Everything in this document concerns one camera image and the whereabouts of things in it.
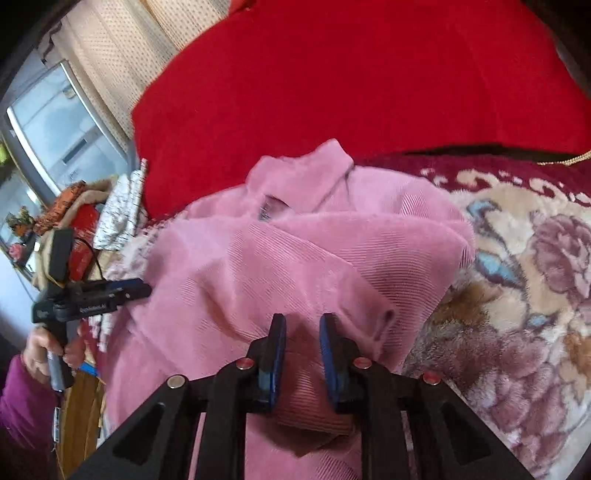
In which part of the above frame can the person's left hand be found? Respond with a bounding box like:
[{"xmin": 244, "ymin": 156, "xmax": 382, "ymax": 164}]
[{"xmin": 21, "ymin": 323, "xmax": 87, "ymax": 384}]

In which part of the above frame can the silver refrigerator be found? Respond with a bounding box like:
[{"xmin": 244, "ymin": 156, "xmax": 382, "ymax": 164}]
[{"xmin": 1, "ymin": 60, "xmax": 133, "ymax": 202}]

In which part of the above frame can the red gift box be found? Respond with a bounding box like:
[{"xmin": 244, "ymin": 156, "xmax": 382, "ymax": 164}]
[{"xmin": 67, "ymin": 204, "xmax": 100, "ymax": 281}]

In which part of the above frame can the purple sleeved left forearm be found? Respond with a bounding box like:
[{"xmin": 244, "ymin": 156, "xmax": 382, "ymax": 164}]
[{"xmin": 1, "ymin": 354, "xmax": 56, "ymax": 479}]

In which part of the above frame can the black cable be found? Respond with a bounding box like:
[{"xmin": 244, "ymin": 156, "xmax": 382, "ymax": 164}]
[{"xmin": 72, "ymin": 237, "xmax": 106, "ymax": 283}]

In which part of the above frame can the dotted beige curtain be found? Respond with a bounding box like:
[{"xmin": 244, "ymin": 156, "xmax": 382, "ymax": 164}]
[{"xmin": 50, "ymin": 0, "xmax": 230, "ymax": 148}]

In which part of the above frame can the floral plush seat blanket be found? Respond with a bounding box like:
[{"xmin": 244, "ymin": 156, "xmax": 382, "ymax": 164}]
[{"xmin": 87, "ymin": 154, "xmax": 591, "ymax": 480}]

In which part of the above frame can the white crackle pattern pillow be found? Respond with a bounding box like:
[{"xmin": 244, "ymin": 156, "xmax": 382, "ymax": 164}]
[{"xmin": 93, "ymin": 159, "xmax": 147, "ymax": 251}]

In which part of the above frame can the orange patterned folded cloth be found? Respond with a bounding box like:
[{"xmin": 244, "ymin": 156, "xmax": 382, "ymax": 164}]
[{"xmin": 33, "ymin": 181, "xmax": 86, "ymax": 236}]

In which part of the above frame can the red sofa throw blanket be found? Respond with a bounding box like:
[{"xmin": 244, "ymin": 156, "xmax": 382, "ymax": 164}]
[{"xmin": 132, "ymin": 1, "xmax": 590, "ymax": 219}]

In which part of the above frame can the pink corduroy jacket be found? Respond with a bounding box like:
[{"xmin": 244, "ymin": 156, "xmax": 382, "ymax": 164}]
[{"xmin": 100, "ymin": 140, "xmax": 475, "ymax": 479}]

